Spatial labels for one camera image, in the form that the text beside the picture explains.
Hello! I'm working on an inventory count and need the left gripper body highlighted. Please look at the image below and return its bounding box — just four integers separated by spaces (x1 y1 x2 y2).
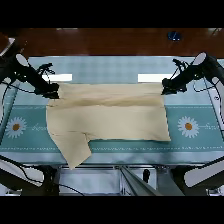
38 81 61 100

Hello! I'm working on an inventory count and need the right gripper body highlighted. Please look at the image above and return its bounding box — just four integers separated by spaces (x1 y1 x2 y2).
161 77 188 96

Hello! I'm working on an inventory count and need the cream T-shirt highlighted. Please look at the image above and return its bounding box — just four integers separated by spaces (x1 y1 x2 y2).
45 81 172 171

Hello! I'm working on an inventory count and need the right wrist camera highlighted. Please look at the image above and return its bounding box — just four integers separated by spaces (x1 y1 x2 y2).
171 58 188 73

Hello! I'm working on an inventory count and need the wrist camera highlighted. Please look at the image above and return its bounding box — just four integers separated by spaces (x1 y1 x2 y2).
171 58 188 73
36 62 56 75

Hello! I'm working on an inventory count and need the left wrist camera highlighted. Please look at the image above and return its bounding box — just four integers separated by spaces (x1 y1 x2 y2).
36 62 56 75

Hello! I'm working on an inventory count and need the black cable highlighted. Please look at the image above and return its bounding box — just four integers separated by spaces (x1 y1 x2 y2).
0 153 85 197

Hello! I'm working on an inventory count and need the silver frame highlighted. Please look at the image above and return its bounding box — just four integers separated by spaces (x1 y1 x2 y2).
56 163 188 197

